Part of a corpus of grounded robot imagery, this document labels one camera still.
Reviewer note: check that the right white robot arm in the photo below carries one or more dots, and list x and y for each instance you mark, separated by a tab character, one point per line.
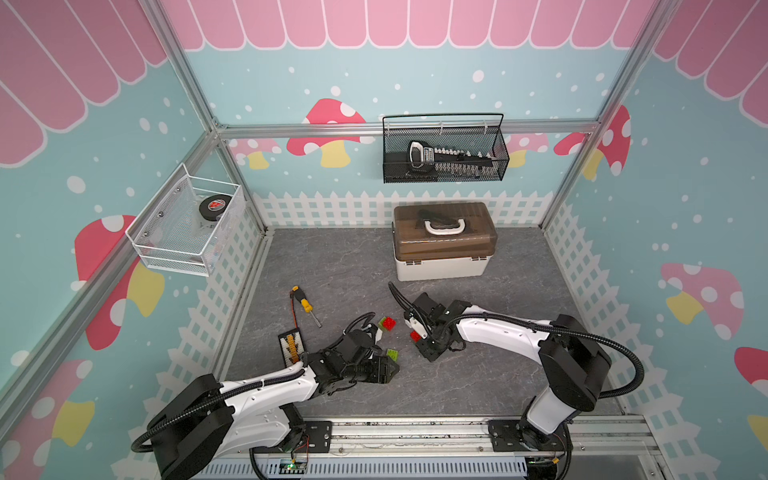
574	365

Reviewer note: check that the white wire wall basket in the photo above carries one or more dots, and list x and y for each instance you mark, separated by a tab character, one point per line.
170	235

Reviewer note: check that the white storage box base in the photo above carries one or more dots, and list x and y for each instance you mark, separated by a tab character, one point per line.
444	268

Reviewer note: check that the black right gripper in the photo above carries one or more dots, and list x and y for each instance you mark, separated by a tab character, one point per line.
426	353

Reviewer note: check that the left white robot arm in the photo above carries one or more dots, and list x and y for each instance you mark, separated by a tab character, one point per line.
210	419

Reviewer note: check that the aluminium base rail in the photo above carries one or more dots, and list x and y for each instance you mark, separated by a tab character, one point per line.
422	436

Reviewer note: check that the socket wrench bit set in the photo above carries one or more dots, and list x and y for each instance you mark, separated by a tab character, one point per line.
423	158

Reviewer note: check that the black tape roll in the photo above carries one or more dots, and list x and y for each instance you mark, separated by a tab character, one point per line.
212	208

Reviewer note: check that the brown translucent box lid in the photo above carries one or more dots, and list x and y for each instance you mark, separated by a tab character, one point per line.
437	231

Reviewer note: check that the yellow black screwdriver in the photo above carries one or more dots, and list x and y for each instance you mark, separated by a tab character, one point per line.
297	294

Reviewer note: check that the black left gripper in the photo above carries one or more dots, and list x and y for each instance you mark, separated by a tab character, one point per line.
380	369

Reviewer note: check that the black wire wall basket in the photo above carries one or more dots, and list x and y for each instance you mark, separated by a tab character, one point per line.
476	132

